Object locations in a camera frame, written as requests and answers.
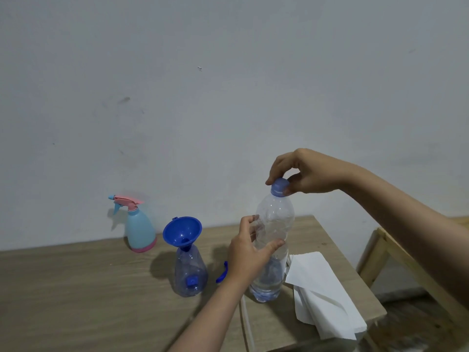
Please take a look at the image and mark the person's right hand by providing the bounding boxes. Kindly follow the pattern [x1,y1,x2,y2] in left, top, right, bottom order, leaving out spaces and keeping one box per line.
[265,148,354,197]

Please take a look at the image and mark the person's left hand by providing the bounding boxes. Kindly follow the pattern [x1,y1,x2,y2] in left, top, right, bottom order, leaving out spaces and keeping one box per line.
[226,214,286,286]

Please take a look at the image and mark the white blue trigger sprayer head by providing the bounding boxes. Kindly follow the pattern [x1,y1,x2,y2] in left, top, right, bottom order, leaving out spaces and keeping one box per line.
[215,261,257,352]

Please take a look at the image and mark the blue bottle cap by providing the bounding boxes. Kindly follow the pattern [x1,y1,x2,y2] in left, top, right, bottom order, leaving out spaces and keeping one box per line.
[270,177,290,198]

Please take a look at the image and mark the dark blue spray bottle body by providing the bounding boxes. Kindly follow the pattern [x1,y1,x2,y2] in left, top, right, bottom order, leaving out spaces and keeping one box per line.
[172,243,209,298]

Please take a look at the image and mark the clear plastic water bottle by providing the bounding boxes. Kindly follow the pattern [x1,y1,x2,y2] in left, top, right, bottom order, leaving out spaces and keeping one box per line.
[249,192,296,304]

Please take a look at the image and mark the blue plastic funnel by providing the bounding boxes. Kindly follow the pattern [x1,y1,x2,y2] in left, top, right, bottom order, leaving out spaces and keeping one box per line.
[162,216,203,253]

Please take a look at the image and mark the light blue spray bottle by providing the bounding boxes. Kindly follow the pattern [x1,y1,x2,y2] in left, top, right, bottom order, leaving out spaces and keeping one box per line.
[125,208,157,253]

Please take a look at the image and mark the pink spray trigger head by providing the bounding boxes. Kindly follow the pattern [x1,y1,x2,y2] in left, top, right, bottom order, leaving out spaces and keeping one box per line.
[108,195,144,216]

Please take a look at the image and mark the person's right forearm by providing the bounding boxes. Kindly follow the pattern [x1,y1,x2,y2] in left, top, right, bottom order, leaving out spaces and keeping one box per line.
[341,163,469,312]

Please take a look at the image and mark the person's left forearm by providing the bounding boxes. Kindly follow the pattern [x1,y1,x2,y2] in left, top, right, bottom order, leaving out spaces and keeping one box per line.
[167,276,244,352]

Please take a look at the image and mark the white paper towels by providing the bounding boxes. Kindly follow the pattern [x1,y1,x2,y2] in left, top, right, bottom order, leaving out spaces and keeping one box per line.
[285,251,368,341]

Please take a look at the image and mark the light wooden stool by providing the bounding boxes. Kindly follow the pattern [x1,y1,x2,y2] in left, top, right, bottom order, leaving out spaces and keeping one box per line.
[357,216,469,327]

